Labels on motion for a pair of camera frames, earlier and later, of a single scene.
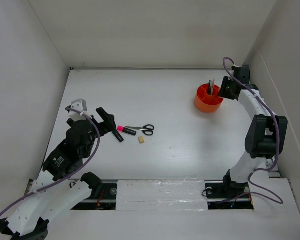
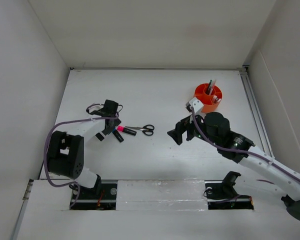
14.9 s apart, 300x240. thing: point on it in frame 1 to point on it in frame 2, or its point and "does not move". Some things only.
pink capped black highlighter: [127, 130] does not move
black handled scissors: [147, 129] does not move
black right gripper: [222, 92] to [185, 124]
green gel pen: [209, 87] does not move
